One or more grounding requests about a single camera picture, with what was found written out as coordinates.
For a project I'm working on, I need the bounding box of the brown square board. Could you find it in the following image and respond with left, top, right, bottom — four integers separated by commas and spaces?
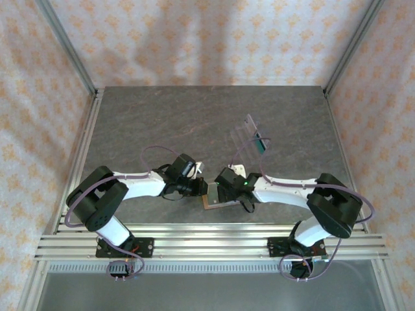
200, 183, 244, 211

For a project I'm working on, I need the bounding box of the aluminium table edge rail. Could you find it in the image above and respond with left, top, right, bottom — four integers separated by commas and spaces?
51, 223, 369, 235

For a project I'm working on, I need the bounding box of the left aluminium frame post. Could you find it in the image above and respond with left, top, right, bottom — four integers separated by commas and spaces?
34, 0, 99, 98

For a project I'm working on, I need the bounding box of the right aluminium frame post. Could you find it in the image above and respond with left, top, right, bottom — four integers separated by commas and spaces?
323, 0, 386, 98

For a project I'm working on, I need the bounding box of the grey metal panel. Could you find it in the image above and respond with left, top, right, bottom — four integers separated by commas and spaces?
32, 271, 390, 311

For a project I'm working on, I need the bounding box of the left aluminium side rail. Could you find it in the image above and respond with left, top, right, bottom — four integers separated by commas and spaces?
41, 89, 105, 235

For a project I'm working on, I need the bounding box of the slotted grey cable duct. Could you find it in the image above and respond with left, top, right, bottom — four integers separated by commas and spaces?
45, 261, 379, 273

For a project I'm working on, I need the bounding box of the teal card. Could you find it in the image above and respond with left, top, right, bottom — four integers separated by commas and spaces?
254, 130, 270, 154

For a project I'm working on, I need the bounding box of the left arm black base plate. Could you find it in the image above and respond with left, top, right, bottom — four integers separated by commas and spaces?
95, 237, 155, 259

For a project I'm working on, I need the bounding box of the clear acrylic card holder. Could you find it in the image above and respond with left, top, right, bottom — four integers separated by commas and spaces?
229, 113, 272, 167

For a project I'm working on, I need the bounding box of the right aluminium side rail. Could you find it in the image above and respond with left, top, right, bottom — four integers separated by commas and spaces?
324, 92, 370, 234

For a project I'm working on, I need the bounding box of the aluminium mounting rail beam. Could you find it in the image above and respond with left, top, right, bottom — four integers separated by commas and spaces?
34, 233, 389, 262

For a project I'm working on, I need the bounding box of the aluminium side rail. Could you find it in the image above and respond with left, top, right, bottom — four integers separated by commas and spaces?
324, 92, 370, 234
41, 89, 105, 235

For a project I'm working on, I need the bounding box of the aluminium frame post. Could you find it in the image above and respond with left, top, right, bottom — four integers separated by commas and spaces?
323, 0, 386, 98
34, 0, 99, 98

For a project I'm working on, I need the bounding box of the black connector box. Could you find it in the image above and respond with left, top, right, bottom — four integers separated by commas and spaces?
108, 261, 131, 280
289, 260, 314, 280

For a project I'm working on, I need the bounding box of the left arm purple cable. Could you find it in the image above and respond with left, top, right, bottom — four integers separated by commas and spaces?
65, 146, 178, 280

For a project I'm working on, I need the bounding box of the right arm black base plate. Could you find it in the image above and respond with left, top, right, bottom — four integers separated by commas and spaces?
267, 237, 327, 259

